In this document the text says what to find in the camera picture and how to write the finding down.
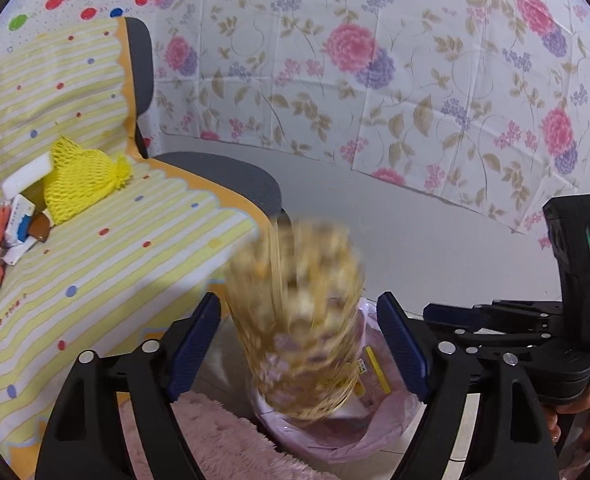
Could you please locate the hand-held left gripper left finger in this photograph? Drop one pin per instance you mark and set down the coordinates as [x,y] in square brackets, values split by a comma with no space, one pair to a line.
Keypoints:
[195,345]

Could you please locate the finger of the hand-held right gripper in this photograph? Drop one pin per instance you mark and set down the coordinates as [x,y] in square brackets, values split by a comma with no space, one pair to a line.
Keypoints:
[455,317]

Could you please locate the person's right hand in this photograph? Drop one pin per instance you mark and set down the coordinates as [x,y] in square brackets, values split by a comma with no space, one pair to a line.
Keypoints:
[587,401]

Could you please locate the pink fluffy rug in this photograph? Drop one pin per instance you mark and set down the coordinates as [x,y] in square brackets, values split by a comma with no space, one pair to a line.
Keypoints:
[225,442]

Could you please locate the small white cardboard box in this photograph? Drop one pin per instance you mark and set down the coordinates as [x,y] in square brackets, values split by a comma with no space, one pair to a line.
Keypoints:
[20,220]

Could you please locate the bin with pink bag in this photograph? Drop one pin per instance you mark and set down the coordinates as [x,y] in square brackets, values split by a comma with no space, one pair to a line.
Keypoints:
[390,425]

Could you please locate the grey office chair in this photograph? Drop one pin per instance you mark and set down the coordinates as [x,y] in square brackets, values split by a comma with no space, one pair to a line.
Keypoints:
[140,60]

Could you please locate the brown wooden piece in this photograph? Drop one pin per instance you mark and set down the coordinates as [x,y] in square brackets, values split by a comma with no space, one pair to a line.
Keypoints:
[40,230]

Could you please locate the yellow and white packet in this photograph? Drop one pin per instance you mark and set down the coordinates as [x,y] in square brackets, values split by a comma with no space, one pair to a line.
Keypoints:
[375,372]

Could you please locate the white paper napkin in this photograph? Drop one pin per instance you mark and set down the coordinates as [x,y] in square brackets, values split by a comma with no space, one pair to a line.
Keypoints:
[25,177]

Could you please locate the white paper scrap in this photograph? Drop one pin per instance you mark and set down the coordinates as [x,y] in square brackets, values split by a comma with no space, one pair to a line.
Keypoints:
[12,257]

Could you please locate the floral print sheet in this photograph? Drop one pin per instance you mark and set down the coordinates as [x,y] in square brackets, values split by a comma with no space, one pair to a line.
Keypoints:
[375,60]

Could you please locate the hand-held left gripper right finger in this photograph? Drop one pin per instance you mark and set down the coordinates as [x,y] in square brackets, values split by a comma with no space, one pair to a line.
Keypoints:
[405,345]

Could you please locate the yellow striped dotted cloth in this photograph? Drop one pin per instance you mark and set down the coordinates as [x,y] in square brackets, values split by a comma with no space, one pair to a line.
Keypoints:
[125,260]

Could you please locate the yellow net bag of nuts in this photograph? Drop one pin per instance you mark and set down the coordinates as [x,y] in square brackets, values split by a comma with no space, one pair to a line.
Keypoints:
[295,310]

